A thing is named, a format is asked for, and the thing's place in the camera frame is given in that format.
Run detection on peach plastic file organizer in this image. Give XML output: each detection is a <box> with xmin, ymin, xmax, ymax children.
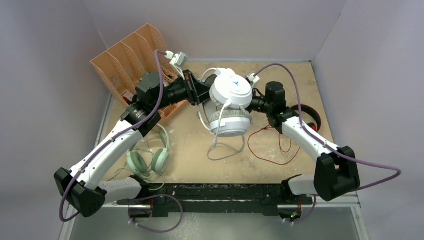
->
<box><xmin>90</xmin><ymin>24</ymin><xmax>168</xmax><ymax>109</ymax></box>

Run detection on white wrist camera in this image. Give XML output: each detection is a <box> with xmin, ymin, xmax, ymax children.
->
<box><xmin>165</xmin><ymin>50</ymin><xmax>188</xmax><ymax>69</ymax></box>
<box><xmin>246</xmin><ymin>73</ymin><xmax>260</xmax><ymax>88</ymax></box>

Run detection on red headphone cable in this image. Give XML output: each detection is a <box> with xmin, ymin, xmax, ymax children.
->
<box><xmin>247</xmin><ymin>124</ymin><xmax>302</xmax><ymax>167</ymax></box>

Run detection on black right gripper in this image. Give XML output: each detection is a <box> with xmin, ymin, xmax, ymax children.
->
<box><xmin>228</xmin><ymin>87</ymin><xmax>274</xmax><ymax>118</ymax></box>

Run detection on mint green headphones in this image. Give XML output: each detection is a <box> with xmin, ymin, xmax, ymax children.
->
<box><xmin>112</xmin><ymin>124</ymin><xmax>171</xmax><ymax>192</ymax></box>

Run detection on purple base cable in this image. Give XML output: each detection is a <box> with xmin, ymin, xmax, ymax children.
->
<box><xmin>127</xmin><ymin>194</ymin><xmax>184</xmax><ymax>234</ymax></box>

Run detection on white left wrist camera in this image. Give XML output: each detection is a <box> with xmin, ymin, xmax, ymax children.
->
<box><xmin>165</xmin><ymin>50</ymin><xmax>188</xmax><ymax>69</ymax></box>

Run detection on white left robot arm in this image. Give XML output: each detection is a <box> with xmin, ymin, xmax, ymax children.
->
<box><xmin>54</xmin><ymin>70</ymin><xmax>216</xmax><ymax>222</ymax></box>

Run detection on red black headphones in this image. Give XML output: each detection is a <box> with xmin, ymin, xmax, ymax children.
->
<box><xmin>300</xmin><ymin>104</ymin><xmax>322</xmax><ymax>132</ymax></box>

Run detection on white over-ear headphones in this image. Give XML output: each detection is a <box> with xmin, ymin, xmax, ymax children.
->
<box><xmin>197</xmin><ymin>67</ymin><xmax>253</xmax><ymax>148</ymax></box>

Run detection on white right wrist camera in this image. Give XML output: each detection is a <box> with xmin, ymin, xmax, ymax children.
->
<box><xmin>246</xmin><ymin>73</ymin><xmax>260</xmax><ymax>88</ymax></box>

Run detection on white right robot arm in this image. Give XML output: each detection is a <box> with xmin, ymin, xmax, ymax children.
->
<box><xmin>248</xmin><ymin>81</ymin><xmax>361</xmax><ymax>204</ymax></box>

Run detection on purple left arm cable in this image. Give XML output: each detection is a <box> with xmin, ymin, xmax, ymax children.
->
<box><xmin>58</xmin><ymin>49</ymin><xmax>173</xmax><ymax>223</ymax></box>

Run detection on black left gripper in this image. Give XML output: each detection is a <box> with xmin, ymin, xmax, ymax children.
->
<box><xmin>153</xmin><ymin>69</ymin><xmax>220</xmax><ymax>111</ymax></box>

